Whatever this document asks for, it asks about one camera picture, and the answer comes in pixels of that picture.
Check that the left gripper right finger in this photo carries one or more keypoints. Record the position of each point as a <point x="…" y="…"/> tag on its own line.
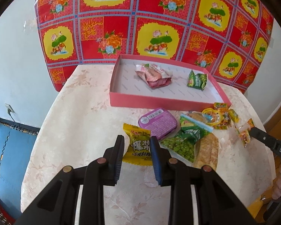
<point x="192" y="189"/>

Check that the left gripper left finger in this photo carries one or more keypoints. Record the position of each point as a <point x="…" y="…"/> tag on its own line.
<point x="56" y="203"/>

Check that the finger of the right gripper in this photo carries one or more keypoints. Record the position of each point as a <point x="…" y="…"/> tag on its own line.
<point x="271" y="142"/>

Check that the small clear gummy packet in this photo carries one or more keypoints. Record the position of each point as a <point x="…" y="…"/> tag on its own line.
<point x="243" y="131"/>

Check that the rice cracker packet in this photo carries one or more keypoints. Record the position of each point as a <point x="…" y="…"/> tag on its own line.
<point x="206" y="152"/>

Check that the green pea snack bag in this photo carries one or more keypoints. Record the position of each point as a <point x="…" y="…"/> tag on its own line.
<point x="184" y="141"/>

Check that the gummy burger candy packet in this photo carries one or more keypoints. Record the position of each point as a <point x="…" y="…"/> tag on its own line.
<point x="220" y="116"/>

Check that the yellow candy packet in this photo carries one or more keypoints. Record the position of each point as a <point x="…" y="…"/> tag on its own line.
<point x="138" y="152"/>

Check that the purple mint tin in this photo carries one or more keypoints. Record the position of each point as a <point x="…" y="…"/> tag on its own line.
<point x="159" y="121"/>

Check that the green pea snack packet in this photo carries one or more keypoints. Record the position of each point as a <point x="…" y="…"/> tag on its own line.
<point x="197" y="81"/>

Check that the pink jelly drink pouch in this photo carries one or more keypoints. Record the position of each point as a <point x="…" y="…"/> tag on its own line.
<point x="153" y="75"/>

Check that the person's right hand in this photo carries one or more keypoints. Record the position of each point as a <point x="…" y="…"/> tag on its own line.
<point x="276" y="189"/>

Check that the blue foam floor mat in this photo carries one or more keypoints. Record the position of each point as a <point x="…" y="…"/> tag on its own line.
<point x="15" y="150"/>

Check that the blue edged biscuit packet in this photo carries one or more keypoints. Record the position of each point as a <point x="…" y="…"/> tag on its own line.
<point x="202" y="117"/>

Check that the pink shallow cardboard box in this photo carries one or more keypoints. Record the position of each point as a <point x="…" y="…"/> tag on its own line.
<point x="128" y="90"/>

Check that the red floral patterned cloth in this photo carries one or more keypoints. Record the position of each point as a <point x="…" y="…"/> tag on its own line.
<point x="229" y="38"/>

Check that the wall socket with cable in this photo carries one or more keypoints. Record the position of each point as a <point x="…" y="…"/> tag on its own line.
<point x="10" y="111"/>

